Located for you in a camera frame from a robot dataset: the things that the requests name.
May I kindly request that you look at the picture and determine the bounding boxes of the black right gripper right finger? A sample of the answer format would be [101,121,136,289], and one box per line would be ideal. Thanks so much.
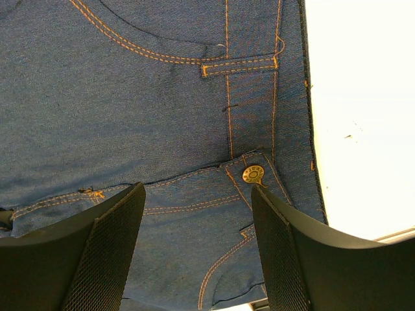
[251,185,414,310]

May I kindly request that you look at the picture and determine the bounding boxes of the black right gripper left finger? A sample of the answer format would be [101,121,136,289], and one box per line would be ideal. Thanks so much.
[1,183,146,310]

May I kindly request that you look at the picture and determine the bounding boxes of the dark blue denim trousers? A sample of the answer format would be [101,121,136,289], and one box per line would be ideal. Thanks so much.
[1,1,326,310]

